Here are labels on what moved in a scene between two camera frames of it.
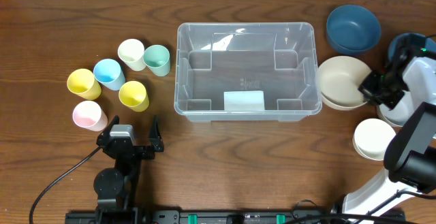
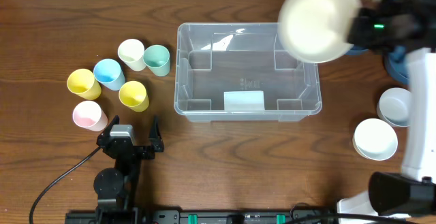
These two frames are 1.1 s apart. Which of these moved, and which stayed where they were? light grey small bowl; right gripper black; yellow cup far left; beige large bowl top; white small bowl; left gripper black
Moved: beige large bowl top; right gripper black
Stayed: yellow cup far left; white small bowl; light grey small bowl; left gripper black
